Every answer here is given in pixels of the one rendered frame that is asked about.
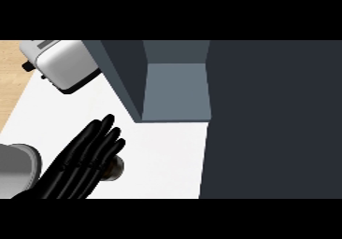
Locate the dark wine bottle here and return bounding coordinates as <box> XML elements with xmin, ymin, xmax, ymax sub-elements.
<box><xmin>100</xmin><ymin>154</ymin><xmax>125</xmax><ymax>182</ymax></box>

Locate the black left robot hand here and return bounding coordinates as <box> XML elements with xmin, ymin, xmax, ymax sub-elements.
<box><xmin>10</xmin><ymin>113</ymin><xmax>126</xmax><ymax>200</ymax></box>

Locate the white toaster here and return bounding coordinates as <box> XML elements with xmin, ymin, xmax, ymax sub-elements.
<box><xmin>17</xmin><ymin>40</ymin><xmax>103</xmax><ymax>95</ymax></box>

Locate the grey open cabinet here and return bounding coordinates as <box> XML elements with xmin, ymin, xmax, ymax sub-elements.
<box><xmin>81</xmin><ymin>40</ymin><xmax>212</xmax><ymax>123</ymax></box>

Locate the dark grey cabinet door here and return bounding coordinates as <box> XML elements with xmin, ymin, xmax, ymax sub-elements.
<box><xmin>199</xmin><ymin>40</ymin><xmax>342</xmax><ymax>200</ymax></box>

